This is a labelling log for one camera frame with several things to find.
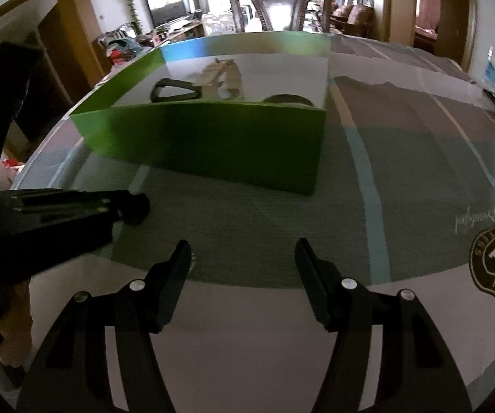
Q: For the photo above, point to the patterned grey white tablecloth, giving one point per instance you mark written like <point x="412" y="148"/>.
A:
<point x="405" y="198"/>

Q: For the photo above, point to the person's left hand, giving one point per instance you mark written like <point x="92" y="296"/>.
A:
<point x="16" y="329"/>

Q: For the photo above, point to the red and blue bag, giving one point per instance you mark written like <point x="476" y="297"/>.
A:
<point x="123" y="50"/>

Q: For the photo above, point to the clear plastic water bottle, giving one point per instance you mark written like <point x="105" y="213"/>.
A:
<point x="489" y="72"/>

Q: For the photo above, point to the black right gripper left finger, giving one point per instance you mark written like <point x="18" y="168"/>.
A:
<point x="99" y="357"/>

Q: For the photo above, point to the flat screen television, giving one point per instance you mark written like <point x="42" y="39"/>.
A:
<point x="164" y="11"/>

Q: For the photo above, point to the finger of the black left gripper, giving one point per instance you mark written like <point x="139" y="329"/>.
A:
<point x="31" y="243"/>
<point x="50" y="200"/>

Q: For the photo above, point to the green cardboard box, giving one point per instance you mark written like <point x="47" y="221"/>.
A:
<point x="151" y="113"/>

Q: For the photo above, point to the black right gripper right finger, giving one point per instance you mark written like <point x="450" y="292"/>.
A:
<point x="388" y="354"/>

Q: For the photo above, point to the dark wooden carved chair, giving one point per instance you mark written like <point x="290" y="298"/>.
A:
<point x="281" y="15"/>

